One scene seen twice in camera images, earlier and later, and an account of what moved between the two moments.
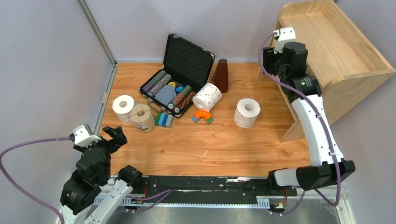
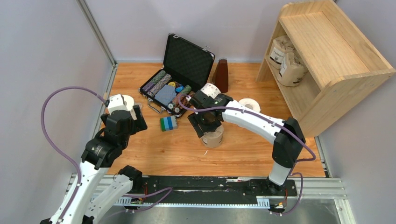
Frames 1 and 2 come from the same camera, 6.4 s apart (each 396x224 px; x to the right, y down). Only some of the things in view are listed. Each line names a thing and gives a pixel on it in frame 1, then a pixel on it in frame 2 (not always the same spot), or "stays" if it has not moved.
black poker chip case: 186,67 stays
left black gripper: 119,137 -> 140,123
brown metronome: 221,76 stays
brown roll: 142,115 -> 214,139
